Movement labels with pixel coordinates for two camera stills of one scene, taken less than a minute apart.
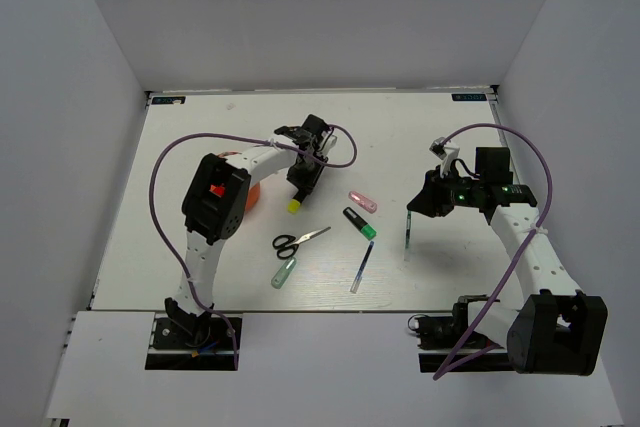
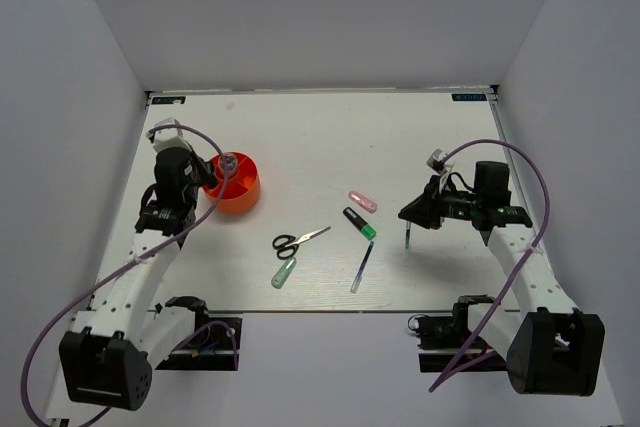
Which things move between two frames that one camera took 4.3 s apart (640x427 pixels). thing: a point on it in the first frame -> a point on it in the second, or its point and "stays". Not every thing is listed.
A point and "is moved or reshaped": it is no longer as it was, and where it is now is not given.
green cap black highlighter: [366, 229] stays
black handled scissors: [288, 244] stays
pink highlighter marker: [363, 202] stays
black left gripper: [308, 182] -> [206, 174]
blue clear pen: [362, 269] stays
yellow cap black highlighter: [294, 203] is moved or reshaped
